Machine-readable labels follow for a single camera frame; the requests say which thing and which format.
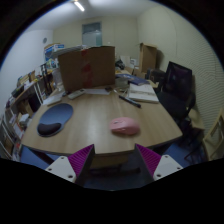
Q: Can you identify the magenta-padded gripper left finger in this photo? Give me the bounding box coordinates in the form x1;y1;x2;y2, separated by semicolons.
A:
45;143;96;187

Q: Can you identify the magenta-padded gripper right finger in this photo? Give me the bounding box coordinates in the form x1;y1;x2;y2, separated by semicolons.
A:
134;143;184;184

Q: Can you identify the pink computer mouse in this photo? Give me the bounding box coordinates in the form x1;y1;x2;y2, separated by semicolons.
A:
109;116;141;136

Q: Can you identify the blue mouse pad, black wrist rest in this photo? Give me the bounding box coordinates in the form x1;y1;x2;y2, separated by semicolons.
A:
36;102;74;138

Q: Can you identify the cluttered shelf unit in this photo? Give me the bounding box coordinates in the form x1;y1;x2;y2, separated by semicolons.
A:
0;68;56;161

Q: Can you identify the black marker pen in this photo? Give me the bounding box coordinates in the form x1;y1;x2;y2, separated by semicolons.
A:
118;94;142;109

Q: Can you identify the white remote control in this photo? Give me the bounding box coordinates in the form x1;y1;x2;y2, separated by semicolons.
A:
67;88;86;100

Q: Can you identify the white open book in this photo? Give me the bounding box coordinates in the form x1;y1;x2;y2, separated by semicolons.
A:
128;82;160;104

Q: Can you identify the black office chair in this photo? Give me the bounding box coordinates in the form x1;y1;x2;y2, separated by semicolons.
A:
156;60;198;134

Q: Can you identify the white paper sheet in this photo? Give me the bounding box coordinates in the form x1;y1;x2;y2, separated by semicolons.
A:
83;87;111;96

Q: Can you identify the black floor stand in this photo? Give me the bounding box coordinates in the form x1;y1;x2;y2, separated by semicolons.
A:
40;63;54;96

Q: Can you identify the blue book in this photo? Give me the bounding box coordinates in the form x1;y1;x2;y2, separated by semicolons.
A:
115;73;150;86

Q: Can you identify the clear plastic container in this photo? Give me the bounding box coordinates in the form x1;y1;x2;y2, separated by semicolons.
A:
114;77;129;90

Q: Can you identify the large brown cardboard box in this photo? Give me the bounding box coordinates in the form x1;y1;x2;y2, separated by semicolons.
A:
57;45;117;93

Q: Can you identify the tall open cardboard box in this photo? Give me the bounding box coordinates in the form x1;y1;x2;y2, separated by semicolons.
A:
138;42;158;74

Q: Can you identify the blue and white cabinet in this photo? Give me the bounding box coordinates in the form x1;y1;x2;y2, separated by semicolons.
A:
43;43;66;69

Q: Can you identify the grey door with window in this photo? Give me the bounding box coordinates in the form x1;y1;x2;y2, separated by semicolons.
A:
81;21;103;48

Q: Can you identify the ceiling tube light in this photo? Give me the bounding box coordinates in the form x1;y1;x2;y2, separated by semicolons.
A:
73;0;86;12

